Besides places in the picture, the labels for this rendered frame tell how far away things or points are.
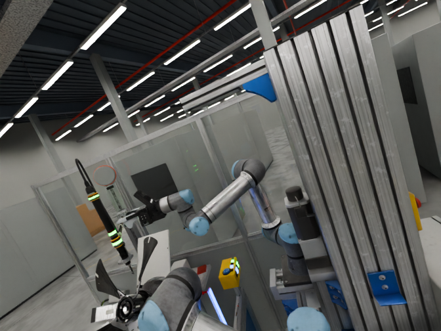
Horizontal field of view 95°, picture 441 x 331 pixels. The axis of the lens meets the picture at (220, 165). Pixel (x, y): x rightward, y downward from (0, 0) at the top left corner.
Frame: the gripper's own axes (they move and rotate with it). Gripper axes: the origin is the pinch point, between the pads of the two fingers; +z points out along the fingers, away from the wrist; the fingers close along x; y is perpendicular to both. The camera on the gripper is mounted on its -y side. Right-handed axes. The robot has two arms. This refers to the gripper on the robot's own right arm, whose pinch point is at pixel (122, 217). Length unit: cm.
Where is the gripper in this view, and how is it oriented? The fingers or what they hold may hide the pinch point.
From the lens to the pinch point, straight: 111.9
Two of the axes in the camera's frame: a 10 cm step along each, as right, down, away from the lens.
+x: 0.0, -1.6, 9.9
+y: 3.6, 9.2, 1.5
